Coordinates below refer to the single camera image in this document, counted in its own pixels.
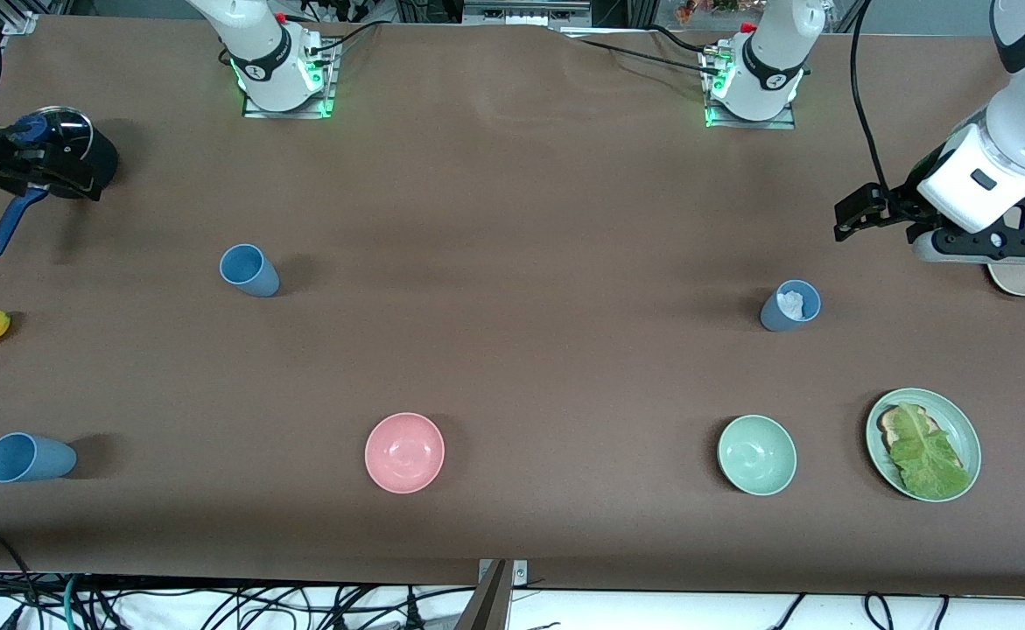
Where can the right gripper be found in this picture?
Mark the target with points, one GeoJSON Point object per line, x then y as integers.
{"type": "Point", "coordinates": [6, 161]}

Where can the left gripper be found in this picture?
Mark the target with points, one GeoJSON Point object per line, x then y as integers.
{"type": "Point", "coordinates": [898, 208]}

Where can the blue cup with white paper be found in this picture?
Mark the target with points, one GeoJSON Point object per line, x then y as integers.
{"type": "Point", "coordinates": [775, 317]}

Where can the glass lid with blue knob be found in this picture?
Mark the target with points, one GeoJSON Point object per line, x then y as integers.
{"type": "Point", "coordinates": [66, 131]}

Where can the dark blue saucepan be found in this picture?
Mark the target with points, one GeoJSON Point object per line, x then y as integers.
{"type": "Point", "coordinates": [105, 162]}

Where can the white crumpled paper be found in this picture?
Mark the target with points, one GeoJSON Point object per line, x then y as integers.
{"type": "Point", "coordinates": [792, 304]}

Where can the toast bread slice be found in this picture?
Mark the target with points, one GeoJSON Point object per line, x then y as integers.
{"type": "Point", "coordinates": [890, 427]}

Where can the light green plate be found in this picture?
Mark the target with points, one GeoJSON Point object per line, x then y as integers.
{"type": "Point", "coordinates": [963, 429]}

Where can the green lettuce leaf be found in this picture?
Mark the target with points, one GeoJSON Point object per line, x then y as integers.
{"type": "Point", "coordinates": [928, 459]}

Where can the colourful background object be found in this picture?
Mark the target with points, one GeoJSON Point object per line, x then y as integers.
{"type": "Point", "coordinates": [705, 7]}

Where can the light green bowl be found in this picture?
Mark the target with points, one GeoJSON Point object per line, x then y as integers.
{"type": "Point", "coordinates": [757, 455]}

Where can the brown table cover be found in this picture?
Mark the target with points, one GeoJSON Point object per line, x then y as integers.
{"type": "Point", "coordinates": [512, 350]}

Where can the grey background box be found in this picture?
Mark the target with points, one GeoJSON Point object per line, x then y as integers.
{"type": "Point", "coordinates": [521, 10]}

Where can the pink bowl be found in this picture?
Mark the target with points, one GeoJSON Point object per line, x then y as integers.
{"type": "Point", "coordinates": [404, 452]}

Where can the grey brown pole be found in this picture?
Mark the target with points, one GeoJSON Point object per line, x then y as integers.
{"type": "Point", "coordinates": [486, 608]}

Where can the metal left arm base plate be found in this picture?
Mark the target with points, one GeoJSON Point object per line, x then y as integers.
{"type": "Point", "coordinates": [788, 121]}

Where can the aluminium frame corner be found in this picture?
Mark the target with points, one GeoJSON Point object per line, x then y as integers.
{"type": "Point", "coordinates": [17, 19]}

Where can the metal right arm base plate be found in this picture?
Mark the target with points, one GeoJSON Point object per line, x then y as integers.
{"type": "Point", "coordinates": [328, 87]}

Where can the metal table edge bracket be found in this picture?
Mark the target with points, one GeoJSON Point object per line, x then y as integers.
{"type": "Point", "coordinates": [521, 573]}

